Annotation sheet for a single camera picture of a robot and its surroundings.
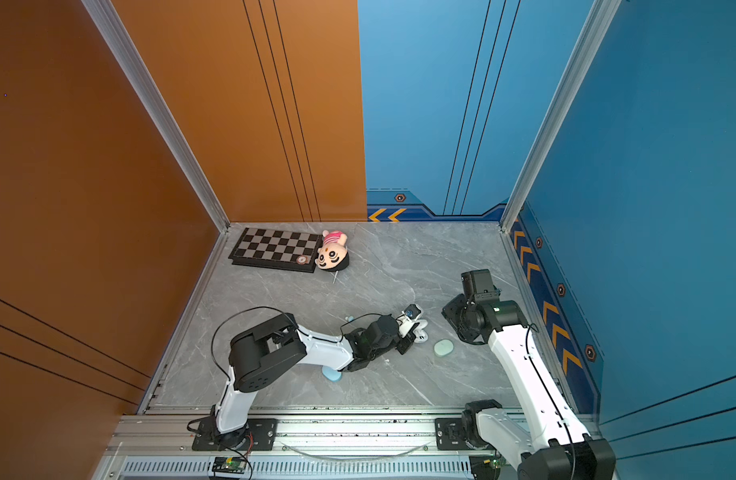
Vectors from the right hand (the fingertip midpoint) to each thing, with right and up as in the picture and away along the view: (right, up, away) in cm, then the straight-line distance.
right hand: (442, 314), depth 79 cm
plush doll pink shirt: (-32, +15, +21) cm, 41 cm away
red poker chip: (-45, +13, +26) cm, 54 cm away
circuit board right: (+11, -34, -9) cm, 36 cm away
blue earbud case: (-30, -17, +2) cm, 35 cm away
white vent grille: (-35, -35, -9) cm, 50 cm away
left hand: (-5, -4, +9) cm, 11 cm away
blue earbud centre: (-26, -5, +15) cm, 30 cm away
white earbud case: (-5, -7, +8) cm, 12 cm away
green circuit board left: (-53, -35, -7) cm, 64 cm away
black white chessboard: (-55, +17, +30) cm, 65 cm away
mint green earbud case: (+2, -12, +8) cm, 14 cm away
